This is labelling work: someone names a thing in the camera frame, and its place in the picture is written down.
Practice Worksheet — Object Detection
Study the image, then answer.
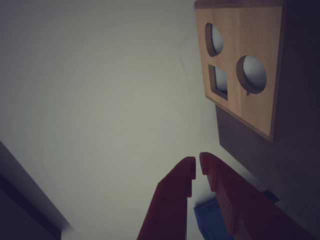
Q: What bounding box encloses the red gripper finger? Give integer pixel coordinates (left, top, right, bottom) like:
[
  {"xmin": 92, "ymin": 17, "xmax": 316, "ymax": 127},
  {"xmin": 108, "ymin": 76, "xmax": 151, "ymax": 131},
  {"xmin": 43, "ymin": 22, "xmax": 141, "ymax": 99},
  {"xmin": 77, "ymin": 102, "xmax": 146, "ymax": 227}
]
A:
[
  {"xmin": 199, "ymin": 151, "xmax": 320, "ymax": 240},
  {"xmin": 136, "ymin": 156, "xmax": 196, "ymax": 240}
]

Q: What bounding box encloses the wooden shape sorter box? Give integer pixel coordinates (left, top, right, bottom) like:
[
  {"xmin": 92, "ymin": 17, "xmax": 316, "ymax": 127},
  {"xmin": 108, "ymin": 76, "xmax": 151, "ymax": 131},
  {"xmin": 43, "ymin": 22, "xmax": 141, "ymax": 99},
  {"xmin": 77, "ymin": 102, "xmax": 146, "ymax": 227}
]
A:
[{"xmin": 194, "ymin": 0, "xmax": 285, "ymax": 143}]

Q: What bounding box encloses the black object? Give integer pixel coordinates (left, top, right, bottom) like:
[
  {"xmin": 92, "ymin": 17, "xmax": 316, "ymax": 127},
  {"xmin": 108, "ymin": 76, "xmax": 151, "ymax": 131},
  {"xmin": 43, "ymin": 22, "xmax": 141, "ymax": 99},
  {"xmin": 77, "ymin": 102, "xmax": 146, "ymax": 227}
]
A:
[{"xmin": 261, "ymin": 189, "xmax": 280, "ymax": 204}]

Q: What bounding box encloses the blue block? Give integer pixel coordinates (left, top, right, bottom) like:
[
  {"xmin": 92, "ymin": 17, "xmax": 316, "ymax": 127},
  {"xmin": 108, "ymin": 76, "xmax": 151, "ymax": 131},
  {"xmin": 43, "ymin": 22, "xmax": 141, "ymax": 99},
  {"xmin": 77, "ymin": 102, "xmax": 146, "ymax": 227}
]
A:
[{"xmin": 193, "ymin": 197, "xmax": 232, "ymax": 240}]

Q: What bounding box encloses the dark panel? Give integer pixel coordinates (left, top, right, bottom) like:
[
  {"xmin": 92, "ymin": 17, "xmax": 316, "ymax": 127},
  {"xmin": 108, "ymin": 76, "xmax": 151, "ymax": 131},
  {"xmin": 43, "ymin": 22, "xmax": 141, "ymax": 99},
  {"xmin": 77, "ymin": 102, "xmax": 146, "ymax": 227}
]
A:
[{"xmin": 0, "ymin": 139, "xmax": 76, "ymax": 240}]

